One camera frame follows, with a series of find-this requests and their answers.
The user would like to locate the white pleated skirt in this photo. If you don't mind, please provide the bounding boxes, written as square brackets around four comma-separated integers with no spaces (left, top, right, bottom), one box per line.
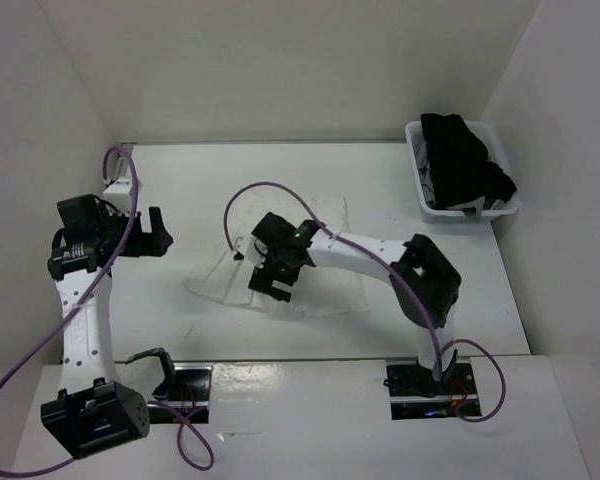
[183,188,368,318]

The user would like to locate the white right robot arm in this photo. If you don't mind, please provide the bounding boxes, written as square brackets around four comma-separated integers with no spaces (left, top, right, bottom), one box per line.
[238,212,462,393]

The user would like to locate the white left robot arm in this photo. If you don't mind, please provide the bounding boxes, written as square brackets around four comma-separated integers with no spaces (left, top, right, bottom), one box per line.
[40,194,173,460]

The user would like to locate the white perforated plastic basket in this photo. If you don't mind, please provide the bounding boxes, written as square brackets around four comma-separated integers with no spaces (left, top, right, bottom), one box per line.
[404,120,521,221]

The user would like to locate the grey skirt in basket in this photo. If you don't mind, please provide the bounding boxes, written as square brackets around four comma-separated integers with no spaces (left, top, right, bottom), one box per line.
[414,139,435,208]

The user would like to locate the black skirt in basket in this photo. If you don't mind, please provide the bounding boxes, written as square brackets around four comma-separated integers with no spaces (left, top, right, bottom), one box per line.
[421,113,517,210]

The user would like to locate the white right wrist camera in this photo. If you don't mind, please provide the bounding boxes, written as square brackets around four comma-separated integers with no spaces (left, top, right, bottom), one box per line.
[233,235,268,269]

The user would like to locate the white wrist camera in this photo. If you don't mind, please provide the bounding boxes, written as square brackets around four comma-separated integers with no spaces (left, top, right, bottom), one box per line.
[103,177,134,214]
[233,235,268,269]

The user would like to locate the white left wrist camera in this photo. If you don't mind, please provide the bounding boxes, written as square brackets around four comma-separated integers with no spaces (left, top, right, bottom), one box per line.
[103,177,134,214]

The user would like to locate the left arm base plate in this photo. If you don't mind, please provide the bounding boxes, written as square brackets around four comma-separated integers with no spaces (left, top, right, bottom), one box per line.
[115,363,215,425]

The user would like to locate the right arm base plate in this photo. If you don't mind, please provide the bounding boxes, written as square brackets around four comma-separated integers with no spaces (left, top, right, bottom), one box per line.
[383,360,482,420]

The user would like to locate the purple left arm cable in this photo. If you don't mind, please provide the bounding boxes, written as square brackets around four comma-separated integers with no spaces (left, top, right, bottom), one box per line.
[0,145,215,476]

